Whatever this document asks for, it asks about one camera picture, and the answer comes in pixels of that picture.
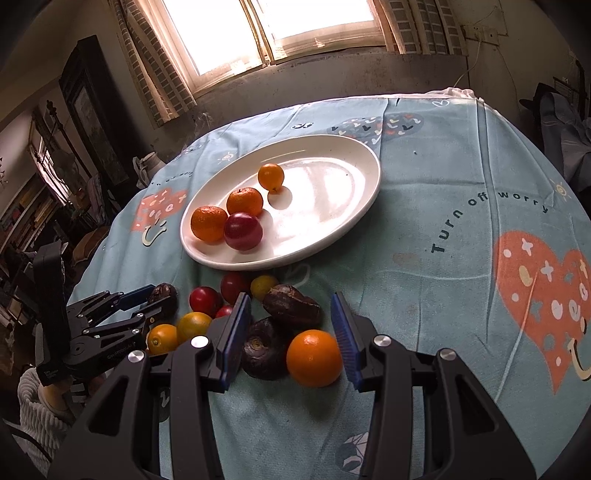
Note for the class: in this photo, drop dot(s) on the yellow orange citrus fruit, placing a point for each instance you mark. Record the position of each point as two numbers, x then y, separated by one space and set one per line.
162 340
194 325

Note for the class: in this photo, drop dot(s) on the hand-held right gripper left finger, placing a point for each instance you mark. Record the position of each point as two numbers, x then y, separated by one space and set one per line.
235 337

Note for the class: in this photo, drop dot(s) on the window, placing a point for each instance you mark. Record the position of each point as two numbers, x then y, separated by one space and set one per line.
258 32

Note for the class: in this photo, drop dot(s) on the cluttered shelf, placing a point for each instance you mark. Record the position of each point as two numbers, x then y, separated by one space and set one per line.
37 198

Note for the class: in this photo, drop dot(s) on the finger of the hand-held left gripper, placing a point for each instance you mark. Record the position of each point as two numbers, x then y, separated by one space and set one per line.
143 319
138 295

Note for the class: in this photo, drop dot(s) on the checked curtain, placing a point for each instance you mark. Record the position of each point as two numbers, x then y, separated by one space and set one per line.
157 69
420 25

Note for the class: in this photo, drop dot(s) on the small yellow tomato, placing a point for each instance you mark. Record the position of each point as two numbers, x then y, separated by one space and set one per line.
264 286

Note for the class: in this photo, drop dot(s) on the pile of clothes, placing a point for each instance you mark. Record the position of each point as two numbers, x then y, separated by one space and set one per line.
563 134

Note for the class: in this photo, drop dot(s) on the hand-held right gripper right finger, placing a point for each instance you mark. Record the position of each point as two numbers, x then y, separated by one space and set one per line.
344 341

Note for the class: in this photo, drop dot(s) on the light blue printed tablecloth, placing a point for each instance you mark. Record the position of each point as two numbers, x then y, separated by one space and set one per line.
438 323

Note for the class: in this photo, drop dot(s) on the smooth round orange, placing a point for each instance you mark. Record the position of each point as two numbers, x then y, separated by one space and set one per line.
314 359

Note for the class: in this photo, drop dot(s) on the person's left forearm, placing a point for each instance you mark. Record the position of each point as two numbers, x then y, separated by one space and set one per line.
39 415

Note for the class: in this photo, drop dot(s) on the orange tangerine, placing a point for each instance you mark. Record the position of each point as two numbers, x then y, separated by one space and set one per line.
244 201
207 225

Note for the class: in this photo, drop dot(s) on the small orange kumquat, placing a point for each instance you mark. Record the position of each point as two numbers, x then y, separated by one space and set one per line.
270 177

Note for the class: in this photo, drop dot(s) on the red plum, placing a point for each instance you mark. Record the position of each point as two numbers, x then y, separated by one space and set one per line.
243 231

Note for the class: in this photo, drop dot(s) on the red cherry tomato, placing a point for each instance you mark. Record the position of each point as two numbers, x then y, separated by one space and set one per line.
223 312
205 299
232 285

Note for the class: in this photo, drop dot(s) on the dark framed cabinet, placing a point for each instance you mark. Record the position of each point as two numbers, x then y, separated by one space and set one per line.
92 115

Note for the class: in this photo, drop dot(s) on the white undercloth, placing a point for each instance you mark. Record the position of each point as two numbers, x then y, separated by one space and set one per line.
455 92

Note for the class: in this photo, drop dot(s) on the white oval plate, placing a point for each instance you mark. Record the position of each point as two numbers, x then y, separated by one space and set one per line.
323 194

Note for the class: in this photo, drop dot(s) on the wall socket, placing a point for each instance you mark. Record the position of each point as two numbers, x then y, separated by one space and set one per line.
481 35

